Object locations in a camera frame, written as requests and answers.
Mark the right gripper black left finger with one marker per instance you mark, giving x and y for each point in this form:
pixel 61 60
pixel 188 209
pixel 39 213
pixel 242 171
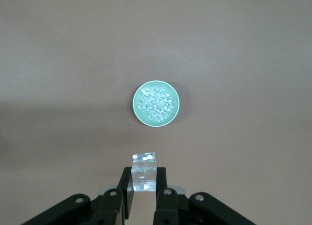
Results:
pixel 109 205

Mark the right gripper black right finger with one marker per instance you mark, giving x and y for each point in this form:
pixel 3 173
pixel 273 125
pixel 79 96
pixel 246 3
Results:
pixel 170 205

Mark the single clear ice cube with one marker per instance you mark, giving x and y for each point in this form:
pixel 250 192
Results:
pixel 143 171

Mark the heap of clear ice cubes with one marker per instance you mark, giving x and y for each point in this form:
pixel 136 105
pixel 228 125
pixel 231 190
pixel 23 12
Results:
pixel 156 103

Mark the green ceramic bowl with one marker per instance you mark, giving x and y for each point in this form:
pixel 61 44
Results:
pixel 156 124

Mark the brown table cover sheet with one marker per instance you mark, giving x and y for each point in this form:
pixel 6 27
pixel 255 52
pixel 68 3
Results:
pixel 61 52

